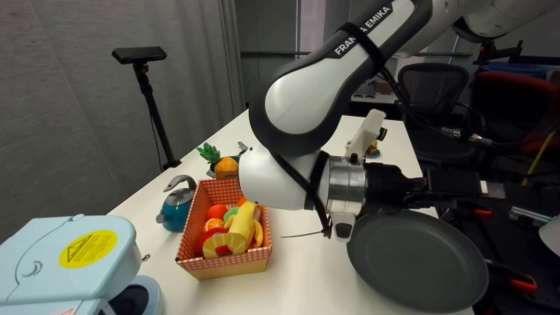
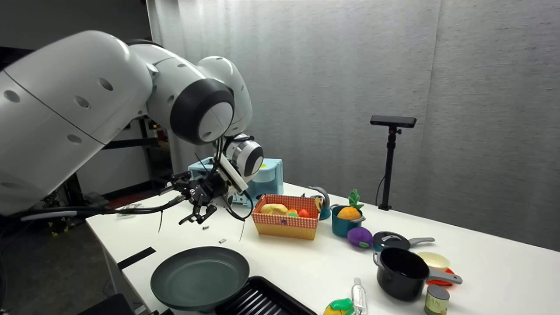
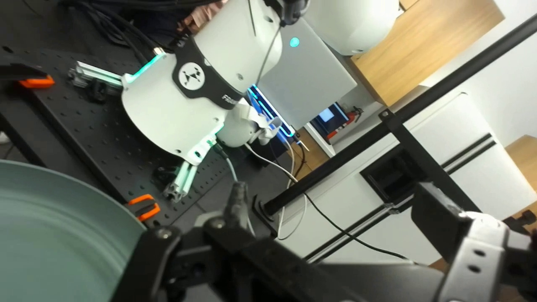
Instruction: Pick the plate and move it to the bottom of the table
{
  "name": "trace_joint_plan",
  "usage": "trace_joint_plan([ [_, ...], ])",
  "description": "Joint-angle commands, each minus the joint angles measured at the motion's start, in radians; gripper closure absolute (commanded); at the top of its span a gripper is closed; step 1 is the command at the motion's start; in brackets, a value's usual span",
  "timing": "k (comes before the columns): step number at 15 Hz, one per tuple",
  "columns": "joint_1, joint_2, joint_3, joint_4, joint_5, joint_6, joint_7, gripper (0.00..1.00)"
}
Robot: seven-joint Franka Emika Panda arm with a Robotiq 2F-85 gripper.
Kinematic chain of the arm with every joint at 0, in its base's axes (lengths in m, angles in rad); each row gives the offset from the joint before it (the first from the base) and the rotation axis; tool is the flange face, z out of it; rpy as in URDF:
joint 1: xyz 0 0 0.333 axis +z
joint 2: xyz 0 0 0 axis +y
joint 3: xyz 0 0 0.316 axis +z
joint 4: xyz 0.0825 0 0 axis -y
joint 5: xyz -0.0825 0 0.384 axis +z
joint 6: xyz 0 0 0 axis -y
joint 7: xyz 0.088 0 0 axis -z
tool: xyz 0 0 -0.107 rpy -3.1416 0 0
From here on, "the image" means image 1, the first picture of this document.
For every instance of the light blue toy oven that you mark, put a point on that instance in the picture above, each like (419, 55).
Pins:
(64, 264)

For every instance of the dark grey round plate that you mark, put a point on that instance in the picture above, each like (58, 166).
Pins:
(417, 264)

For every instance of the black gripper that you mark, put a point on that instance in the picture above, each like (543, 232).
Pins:
(391, 185)

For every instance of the red toy tomato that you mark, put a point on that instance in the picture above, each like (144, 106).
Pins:
(216, 211)

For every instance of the green toy lime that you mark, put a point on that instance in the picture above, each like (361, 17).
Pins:
(230, 215)

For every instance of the red toy apple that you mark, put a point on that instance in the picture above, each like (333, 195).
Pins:
(205, 236)

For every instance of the toy lemon slice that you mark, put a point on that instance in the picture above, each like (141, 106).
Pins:
(212, 246)

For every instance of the red black chair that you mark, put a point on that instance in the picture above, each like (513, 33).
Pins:
(513, 89)

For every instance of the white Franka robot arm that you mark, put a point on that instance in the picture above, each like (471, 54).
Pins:
(303, 99)

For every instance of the black camera bar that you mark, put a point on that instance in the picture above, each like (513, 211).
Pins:
(139, 55)

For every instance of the black camera stand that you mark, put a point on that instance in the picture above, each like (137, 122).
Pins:
(155, 115)

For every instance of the orange basket of toy food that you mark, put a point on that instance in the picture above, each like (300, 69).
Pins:
(225, 265)

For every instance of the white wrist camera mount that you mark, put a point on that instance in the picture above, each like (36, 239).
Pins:
(365, 138)

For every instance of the teal toy kettle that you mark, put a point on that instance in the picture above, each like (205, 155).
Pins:
(176, 211)

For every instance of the yellow stick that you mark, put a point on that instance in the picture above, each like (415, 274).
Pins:
(540, 155)

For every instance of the yellow toy banana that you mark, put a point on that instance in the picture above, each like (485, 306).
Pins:
(242, 225)

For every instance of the black mesh office chair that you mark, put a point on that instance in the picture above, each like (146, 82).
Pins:
(435, 89)

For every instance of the orange toy fruit piece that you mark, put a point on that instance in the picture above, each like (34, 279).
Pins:
(240, 202)

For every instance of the toy pineapple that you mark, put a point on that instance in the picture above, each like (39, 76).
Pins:
(226, 167)

